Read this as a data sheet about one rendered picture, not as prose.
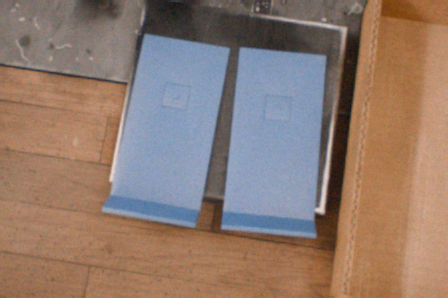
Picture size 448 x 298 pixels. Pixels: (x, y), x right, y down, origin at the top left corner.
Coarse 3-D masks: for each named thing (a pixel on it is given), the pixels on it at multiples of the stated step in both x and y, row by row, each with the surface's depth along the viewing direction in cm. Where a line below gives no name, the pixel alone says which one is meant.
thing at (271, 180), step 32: (256, 64) 69; (288, 64) 69; (320, 64) 69; (256, 96) 68; (288, 96) 69; (320, 96) 69; (256, 128) 68; (288, 128) 68; (320, 128) 68; (256, 160) 67; (288, 160) 67; (256, 192) 66; (288, 192) 66; (224, 224) 63; (256, 224) 64; (288, 224) 64
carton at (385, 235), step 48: (384, 0) 70; (432, 0) 68; (384, 48) 72; (432, 48) 72; (384, 96) 71; (432, 96) 71; (384, 144) 70; (432, 144) 70; (384, 192) 69; (432, 192) 69; (336, 240) 67; (384, 240) 68; (432, 240) 68; (336, 288) 63; (384, 288) 67; (432, 288) 67
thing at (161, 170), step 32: (160, 64) 69; (192, 64) 69; (224, 64) 69; (160, 96) 68; (192, 96) 68; (128, 128) 68; (160, 128) 68; (192, 128) 68; (128, 160) 67; (160, 160) 67; (192, 160) 67; (128, 192) 66; (160, 192) 66; (192, 192) 66; (192, 224) 63
